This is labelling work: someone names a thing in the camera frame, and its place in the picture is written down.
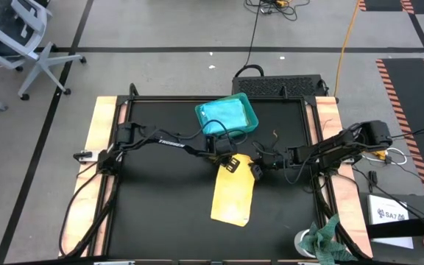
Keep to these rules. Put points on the yellow power connector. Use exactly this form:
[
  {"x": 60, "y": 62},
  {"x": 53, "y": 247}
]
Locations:
[{"x": 380, "y": 154}]

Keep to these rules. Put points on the green crumpled rag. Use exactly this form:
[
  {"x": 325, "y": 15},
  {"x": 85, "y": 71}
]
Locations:
[{"x": 322, "y": 243}]

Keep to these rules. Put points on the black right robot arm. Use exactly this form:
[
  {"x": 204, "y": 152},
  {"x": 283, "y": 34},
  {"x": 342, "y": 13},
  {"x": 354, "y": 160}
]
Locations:
[{"x": 344, "y": 145}]

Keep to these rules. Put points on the light blue microfiber towel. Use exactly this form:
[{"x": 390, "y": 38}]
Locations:
[{"x": 223, "y": 114}]

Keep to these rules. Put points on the yellow microfiber towel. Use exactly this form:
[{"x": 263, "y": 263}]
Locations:
[{"x": 232, "y": 198}]

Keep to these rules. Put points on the small tan curled strip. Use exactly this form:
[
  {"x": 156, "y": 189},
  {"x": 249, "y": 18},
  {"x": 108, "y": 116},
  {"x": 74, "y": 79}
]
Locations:
[{"x": 275, "y": 133}]

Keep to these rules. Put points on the silver metal bracket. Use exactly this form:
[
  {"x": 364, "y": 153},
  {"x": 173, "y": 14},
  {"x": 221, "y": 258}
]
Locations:
[{"x": 83, "y": 156}]

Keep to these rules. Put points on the wooden side board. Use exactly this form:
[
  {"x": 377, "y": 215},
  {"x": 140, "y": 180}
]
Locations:
[
  {"x": 328, "y": 110},
  {"x": 99, "y": 110}
]

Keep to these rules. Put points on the white printed paper box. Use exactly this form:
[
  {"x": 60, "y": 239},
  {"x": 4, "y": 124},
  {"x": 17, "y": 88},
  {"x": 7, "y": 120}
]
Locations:
[{"x": 388, "y": 217}]

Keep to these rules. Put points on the grey office chair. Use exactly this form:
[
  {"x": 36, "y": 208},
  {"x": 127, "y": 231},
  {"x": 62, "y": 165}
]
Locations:
[{"x": 24, "y": 40}]

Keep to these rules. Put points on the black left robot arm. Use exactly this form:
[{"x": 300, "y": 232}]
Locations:
[{"x": 168, "y": 141}]

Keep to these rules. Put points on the teal plastic bin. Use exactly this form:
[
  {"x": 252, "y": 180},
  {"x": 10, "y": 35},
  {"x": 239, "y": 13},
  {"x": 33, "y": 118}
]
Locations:
[{"x": 252, "y": 117}]

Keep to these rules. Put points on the black mat orange-striped edge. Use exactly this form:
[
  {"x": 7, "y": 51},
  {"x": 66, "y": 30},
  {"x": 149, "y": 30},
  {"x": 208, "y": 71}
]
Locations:
[
  {"x": 399, "y": 4},
  {"x": 414, "y": 121}
]

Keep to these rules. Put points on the black power adapter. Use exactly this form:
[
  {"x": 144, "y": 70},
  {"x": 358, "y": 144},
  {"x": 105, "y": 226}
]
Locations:
[{"x": 372, "y": 177}]

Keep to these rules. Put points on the black flat bar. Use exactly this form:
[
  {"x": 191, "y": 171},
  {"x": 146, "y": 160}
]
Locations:
[{"x": 407, "y": 226}]

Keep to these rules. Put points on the black perforated computer case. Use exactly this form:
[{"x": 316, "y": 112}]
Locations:
[{"x": 278, "y": 85}]

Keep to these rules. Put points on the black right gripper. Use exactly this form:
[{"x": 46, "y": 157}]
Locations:
[{"x": 272, "y": 158}]

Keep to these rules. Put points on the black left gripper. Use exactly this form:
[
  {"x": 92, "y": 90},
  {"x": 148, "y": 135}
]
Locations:
[{"x": 221, "y": 147}]

